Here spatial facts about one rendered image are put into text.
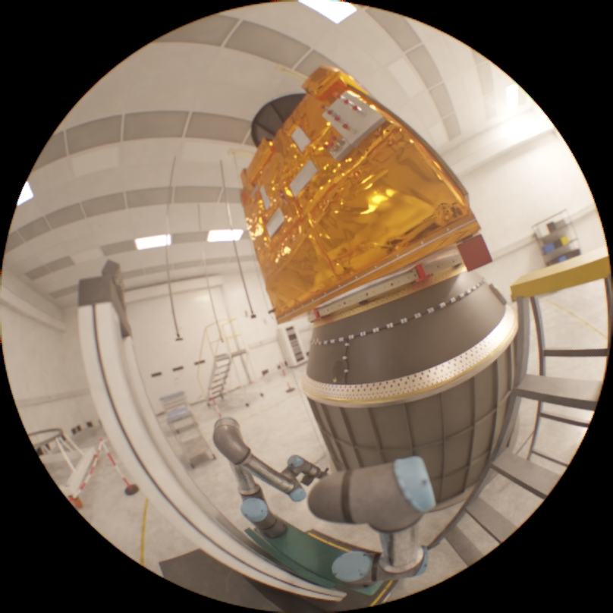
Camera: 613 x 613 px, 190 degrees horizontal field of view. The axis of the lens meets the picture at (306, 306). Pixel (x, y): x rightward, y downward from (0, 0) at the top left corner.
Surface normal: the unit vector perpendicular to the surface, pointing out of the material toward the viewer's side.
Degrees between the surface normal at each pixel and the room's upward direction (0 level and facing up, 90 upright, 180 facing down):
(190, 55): 180
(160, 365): 90
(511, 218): 90
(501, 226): 90
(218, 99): 180
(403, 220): 91
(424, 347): 62
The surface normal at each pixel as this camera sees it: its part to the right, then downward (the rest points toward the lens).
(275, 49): 0.33, 0.94
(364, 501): -0.43, -0.66
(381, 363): -0.65, -0.35
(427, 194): -0.76, 0.21
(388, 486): -0.42, -0.85
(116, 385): 0.70, -0.32
